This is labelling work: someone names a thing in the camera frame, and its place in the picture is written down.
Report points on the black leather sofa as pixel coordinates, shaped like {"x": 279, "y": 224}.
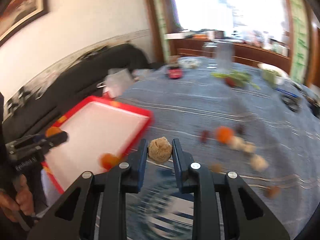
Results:
{"x": 70, "y": 87}

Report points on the glass pitcher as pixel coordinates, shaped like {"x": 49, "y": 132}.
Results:
{"x": 219, "y": 55}

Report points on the orange tangerine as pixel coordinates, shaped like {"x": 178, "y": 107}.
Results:
{"x": 108, "y": 161}
{"x": 224, "y": 134}

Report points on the red label jar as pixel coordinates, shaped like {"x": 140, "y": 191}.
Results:
{"x": 174, "y": 71}

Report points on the wooden counter cabinet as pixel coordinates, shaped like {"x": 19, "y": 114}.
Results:
{"x": 242, "y": 53}

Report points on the left hand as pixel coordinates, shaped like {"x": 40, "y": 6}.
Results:
{"x": 23, "y": 201}

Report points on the white bowl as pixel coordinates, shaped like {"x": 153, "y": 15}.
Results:
{"x": 272, "y": 74}

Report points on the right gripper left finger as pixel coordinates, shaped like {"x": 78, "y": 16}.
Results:
{"x": 93, "y": 199}

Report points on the white plastic bag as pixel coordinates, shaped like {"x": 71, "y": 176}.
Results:
{"x": 116, "y": 82}

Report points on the framed horse painting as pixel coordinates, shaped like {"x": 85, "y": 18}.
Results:
{"x": 16, "y": 14}

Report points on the blue plaid tablecloth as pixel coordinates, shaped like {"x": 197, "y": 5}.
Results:
{"x": 237, "y": 122}

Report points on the beige round walnut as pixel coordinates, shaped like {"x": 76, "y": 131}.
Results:
{"x": 160, "y": 150}

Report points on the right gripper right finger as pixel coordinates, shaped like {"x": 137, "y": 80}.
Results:
{"x": 225, "y": 207}

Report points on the green vegetable leaves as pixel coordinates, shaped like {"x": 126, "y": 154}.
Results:
{"x": 236, "y": 79}

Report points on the black scissors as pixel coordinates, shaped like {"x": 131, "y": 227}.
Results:
{"x": 292, "y": 103}

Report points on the red shallow tray box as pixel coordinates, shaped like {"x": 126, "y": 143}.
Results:
{"x": 95, "y": 126}

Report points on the red jujube date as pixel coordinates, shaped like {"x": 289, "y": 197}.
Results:
{"x": 205, "y": 134}

